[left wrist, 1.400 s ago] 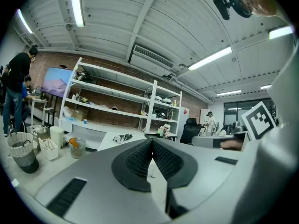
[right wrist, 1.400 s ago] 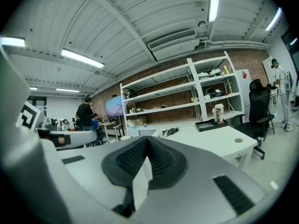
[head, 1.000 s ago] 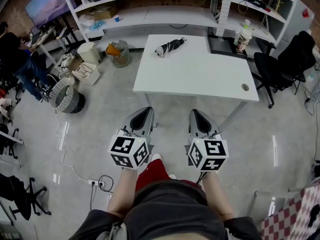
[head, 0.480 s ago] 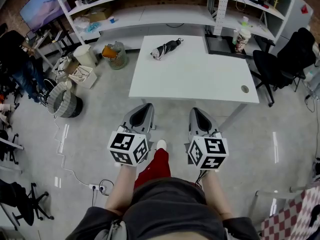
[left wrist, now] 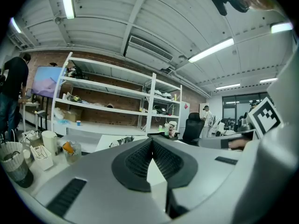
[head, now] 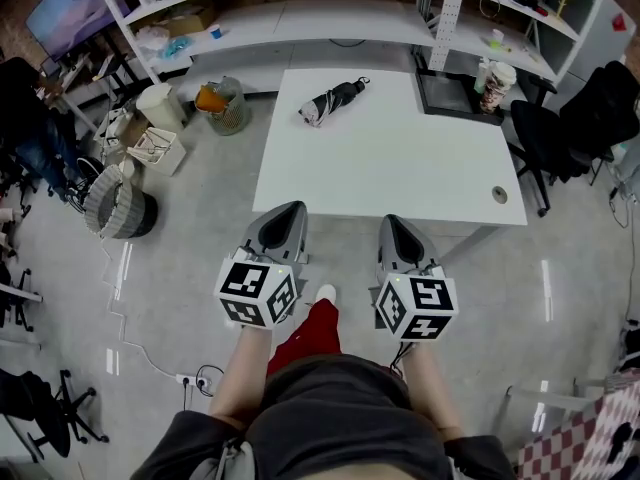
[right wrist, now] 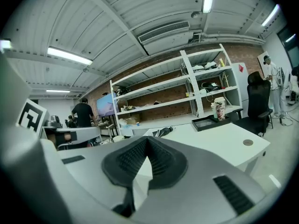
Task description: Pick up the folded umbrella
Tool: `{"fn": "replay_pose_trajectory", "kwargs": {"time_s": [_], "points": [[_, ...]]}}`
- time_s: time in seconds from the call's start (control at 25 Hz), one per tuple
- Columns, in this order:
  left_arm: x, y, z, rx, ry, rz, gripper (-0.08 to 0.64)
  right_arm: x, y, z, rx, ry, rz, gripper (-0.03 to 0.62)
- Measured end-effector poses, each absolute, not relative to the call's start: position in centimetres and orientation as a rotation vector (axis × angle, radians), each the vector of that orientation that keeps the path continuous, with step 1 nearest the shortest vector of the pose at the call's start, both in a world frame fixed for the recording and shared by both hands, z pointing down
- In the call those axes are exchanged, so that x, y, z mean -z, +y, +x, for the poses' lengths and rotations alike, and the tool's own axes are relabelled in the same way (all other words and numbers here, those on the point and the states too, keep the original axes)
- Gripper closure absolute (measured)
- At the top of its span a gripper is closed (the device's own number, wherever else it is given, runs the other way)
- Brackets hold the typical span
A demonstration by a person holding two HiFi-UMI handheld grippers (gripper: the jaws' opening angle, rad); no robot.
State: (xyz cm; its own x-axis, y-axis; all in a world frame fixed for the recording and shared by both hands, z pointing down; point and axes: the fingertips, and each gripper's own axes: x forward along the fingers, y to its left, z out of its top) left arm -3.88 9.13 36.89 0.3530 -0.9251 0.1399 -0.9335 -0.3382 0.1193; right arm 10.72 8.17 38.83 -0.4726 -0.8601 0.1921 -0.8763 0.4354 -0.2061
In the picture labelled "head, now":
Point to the black office chair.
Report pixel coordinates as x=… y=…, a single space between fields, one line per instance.
x=575 y=128

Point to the black swivel chair base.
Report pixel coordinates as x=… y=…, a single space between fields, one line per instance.
x=55 y=413

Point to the person's dark grey shirt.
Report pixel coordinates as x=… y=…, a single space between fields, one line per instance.
x=345 y=418

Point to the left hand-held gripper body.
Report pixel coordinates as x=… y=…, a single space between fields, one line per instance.
x=260 y=288

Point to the blue cup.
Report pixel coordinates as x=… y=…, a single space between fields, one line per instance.
x=215 y=31

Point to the red checkered cloth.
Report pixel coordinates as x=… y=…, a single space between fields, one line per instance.
x=590 y=438

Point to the white power strip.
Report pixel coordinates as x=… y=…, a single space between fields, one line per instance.
x=194 y=380

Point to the person's right forearm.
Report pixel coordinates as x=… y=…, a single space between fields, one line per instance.
x=430 y=383

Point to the pale green bottle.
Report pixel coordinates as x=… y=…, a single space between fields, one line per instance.
x=482 y=75

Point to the black shallow tray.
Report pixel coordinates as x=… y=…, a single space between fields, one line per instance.
x=450 y=95

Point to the orange plastic bag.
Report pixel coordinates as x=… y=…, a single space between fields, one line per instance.
x=209 y=99

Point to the white metal shelf rack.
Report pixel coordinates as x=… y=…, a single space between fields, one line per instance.
x=310 y=15

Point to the clear plastic bag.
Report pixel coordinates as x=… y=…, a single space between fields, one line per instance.
x=162 y=43

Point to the grey mesh wastebasket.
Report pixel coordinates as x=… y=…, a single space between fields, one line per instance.
x=231 y=110

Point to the black umbrella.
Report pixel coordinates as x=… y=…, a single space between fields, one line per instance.
x=332 y=100

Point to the large flat screen monitor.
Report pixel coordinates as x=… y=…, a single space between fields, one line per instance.
x=70 y=8

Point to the brown cardboard box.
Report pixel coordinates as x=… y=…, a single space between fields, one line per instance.
x=192 y=20

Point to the person's left forearm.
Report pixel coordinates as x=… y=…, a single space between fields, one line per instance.
x=240 y=373

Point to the person's white shoe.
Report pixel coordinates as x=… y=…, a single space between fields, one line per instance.
x=326 y=292

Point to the grey round fabric basket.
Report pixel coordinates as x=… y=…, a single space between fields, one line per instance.
x=117 y=205

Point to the white open storage box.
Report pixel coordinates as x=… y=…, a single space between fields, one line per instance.
x=159 y=152

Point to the person's red trouser leg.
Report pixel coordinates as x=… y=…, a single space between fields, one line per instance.
x=312 y=333

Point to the white plastic bin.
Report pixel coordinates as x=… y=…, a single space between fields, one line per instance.
x=159 y=105

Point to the patterned paper cup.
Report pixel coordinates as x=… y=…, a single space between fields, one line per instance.
x=496 y=85

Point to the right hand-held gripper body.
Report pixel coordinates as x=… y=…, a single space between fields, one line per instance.
x=417 y=303

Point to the white perforated metal post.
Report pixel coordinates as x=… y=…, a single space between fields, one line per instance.
x=450 y=18

